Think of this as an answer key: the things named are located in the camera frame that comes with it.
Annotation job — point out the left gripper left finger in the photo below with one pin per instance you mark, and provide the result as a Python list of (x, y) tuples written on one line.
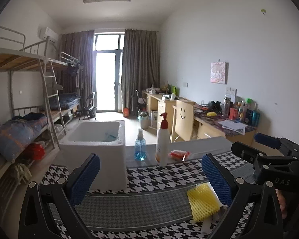
[(81, 178)]

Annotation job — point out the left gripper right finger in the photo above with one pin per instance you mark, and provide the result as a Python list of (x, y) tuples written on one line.
[(222, 181)]

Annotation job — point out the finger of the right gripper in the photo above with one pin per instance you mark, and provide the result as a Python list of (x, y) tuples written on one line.
[(267, 140)]

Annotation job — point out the yellow mesh sponge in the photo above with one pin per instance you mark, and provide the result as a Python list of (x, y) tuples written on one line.
[(203, 202)]

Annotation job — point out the blue surgical face mask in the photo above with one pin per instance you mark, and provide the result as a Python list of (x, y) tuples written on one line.
[(110, 137)]

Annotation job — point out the person's right hand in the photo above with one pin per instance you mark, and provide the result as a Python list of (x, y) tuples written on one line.
[(286, 205)]

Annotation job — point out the papers on desk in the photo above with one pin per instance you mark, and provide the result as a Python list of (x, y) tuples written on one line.
[(233, 125)]

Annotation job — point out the white foam box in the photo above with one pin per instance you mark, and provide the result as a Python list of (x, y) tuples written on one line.
[(86, 138)]

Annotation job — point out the red plastic bag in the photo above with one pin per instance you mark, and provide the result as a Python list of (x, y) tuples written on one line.
[(34, 151)]

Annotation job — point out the orange red snack packet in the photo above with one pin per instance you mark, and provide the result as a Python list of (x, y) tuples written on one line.
[(179, 155)]

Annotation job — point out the long wooden desk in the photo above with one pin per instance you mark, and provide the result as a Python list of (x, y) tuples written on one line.
[(204, 127)]

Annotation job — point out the yellow object on desk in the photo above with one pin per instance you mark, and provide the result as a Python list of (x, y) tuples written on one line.
[(211, 114)]

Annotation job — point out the blue liquid spray bottle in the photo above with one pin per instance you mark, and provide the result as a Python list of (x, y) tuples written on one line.
[(140, 147)]

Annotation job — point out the white lotion pump bottle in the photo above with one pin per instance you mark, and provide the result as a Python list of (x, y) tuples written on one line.
[(162, 144)]

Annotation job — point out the black folding chair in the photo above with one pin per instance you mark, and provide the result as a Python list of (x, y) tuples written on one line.
[(88, 110)]

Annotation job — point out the wooden smiley face chair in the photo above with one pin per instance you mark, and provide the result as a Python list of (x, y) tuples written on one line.
[(183, 121)]

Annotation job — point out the dark blue folded bedding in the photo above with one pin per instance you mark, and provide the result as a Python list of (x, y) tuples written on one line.
[(66, 101)]

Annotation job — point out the blue orange rolled quilt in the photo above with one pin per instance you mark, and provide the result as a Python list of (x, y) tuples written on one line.
[(17, 134)]

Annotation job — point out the white bucket on floor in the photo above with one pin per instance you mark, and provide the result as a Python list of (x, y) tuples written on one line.
[(144, 120)]

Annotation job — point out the metal bunk bed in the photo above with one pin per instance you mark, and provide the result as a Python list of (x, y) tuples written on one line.
[(27, 81)]

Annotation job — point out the right brown curtain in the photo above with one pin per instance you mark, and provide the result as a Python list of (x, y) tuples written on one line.
[(140, 63)]

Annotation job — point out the brown curtain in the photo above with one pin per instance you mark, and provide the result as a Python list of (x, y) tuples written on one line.
[(140, 63), (76, 50)]

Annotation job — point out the glass balcony door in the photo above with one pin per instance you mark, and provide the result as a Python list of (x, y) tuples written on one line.
[(107, 62)]

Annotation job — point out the left brown curtain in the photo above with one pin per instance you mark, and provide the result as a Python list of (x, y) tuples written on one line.
[(76, 50)]

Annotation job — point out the pink cartoon wall poster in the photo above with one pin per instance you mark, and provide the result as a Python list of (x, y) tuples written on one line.
[(218, 72)]

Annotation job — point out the white wall air conditioner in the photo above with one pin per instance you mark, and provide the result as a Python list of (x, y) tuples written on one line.
[(46, 32)]

